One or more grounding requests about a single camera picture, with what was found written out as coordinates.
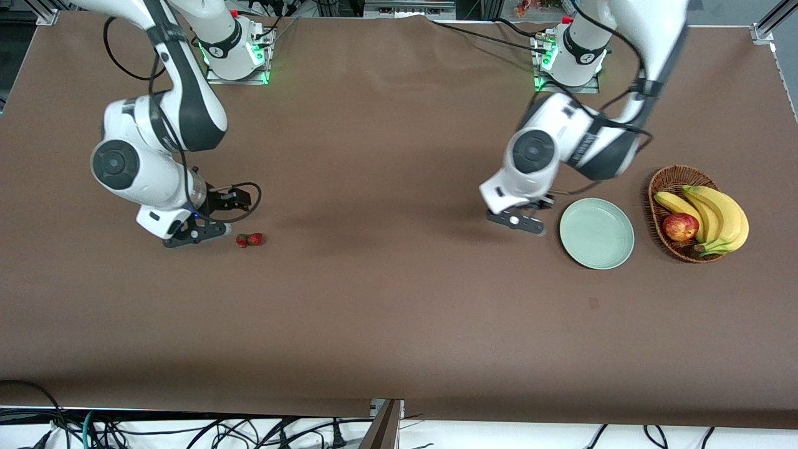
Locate silver equipment box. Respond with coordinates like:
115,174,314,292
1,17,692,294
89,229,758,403
363,0,456,19

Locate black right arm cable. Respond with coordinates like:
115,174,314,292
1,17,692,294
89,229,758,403
103,16,262,224

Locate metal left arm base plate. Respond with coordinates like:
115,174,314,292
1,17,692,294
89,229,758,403
532,31,601,94

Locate yellow banana bunch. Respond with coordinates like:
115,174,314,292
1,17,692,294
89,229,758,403
653,185,749,257

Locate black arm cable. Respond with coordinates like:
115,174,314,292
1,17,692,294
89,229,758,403
549,0,654,195
103,16,262,224

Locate brown wicker basket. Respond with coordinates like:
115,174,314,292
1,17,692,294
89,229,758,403
648,165,727,263

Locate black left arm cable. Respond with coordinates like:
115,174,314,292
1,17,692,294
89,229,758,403
549,0,654,195

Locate orange red object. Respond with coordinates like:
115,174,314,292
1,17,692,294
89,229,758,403
514,0,562,17

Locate teal floor cable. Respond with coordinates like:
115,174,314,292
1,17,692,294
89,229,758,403
81,408,99,449

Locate light green round plate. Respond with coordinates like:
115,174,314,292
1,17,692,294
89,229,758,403
559,198,635,270

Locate black cable on table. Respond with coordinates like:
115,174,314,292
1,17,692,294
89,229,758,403
496,17,540,38
426,17,552,54

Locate brown table cover sheet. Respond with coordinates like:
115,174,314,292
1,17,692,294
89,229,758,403
0,11,798,430

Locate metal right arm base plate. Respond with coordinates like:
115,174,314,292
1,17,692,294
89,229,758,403
204,28,276,85

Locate dark table leg post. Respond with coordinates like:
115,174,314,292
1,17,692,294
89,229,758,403
358,399,405,449

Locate red yellow apple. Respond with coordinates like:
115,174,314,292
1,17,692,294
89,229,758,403
662,213,699,243

